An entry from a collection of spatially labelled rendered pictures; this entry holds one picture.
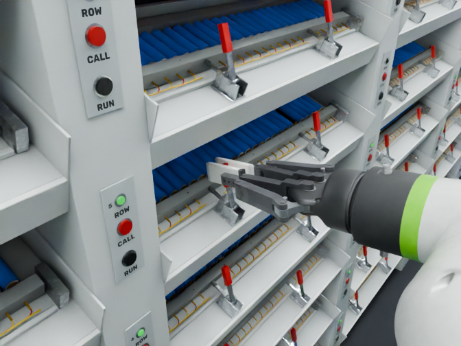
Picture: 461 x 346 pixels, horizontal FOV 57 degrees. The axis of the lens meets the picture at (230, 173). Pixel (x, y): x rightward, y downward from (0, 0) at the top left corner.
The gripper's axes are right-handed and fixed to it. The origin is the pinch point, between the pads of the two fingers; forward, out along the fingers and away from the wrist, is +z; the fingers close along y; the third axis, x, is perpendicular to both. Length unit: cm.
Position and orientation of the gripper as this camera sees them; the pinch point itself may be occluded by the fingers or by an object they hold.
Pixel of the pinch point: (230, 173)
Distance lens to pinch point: 62.2
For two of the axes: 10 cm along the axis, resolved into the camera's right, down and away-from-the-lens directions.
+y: 6.4, -3.8, 6.7
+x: -1.2, -9.1, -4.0
